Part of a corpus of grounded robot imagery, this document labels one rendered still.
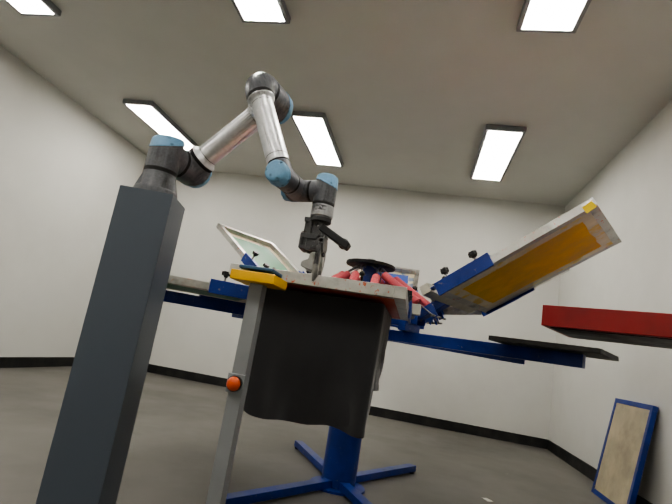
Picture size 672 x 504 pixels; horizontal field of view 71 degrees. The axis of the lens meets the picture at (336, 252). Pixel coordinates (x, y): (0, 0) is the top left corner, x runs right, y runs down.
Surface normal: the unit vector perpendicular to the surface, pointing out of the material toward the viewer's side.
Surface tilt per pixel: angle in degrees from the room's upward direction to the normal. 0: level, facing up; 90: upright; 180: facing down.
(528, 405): 90
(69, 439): 90
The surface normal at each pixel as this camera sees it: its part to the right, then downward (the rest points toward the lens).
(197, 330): -0.16, -0.22
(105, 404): 0.09, -0.18
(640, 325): -0.62, -0.25
